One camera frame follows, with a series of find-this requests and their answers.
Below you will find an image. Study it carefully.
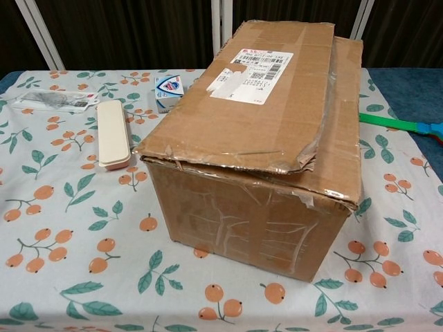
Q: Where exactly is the clear plastic packaged card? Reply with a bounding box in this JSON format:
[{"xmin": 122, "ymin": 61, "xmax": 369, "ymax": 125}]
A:
[{"xmin": 12, "ymin": 89, "xmax": 100, "ymax": 115}]

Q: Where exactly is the black pleated curtain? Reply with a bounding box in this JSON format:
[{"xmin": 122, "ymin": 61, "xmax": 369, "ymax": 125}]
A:
[{"xmin": 0, "ymin": 0, "xmax": 443, "ymax": 81}]

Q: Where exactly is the large brown cardboard box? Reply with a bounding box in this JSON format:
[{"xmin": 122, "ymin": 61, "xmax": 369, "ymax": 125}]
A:
[{"xmin": 133, "ymin": 14, "xmax": 365, "ymax": 284}]

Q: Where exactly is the floral orange fruit tablecloth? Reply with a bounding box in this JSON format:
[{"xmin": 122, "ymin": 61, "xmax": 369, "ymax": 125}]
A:
[{"xmin": 0, "ymin": 68, "xmax": 443, "ymax": 332}]

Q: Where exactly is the blue white soap box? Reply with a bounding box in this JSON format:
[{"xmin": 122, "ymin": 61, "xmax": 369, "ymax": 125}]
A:
[{"xmin": 153, "ymin": 75, "xmax": 188, "ymax": 114}]

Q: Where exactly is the cream long plastic case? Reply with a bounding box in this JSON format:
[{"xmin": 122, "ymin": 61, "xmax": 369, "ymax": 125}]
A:
[{"xmin": 96, "ymin": 100, "xmax": 133, "ymax": 172}]

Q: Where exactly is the dark blue table cover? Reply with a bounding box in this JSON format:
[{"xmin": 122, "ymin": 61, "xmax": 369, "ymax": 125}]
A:
[{"xmin": 365, "ymin": 67, "xmax": 443, "ymax": 133}]

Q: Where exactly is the white metal frame post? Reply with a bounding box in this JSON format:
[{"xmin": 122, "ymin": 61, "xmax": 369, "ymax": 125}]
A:
[
  {"xmin": 15, "ymin": 0, "xmax": 65, "ymax": 71},
  {"xmin": 348, "ymin": 0, "xmax": 377, "ymax": 41},
  {"xmin": 219, "ymin": 0, "xmax": 232, "ymax": 38}
]

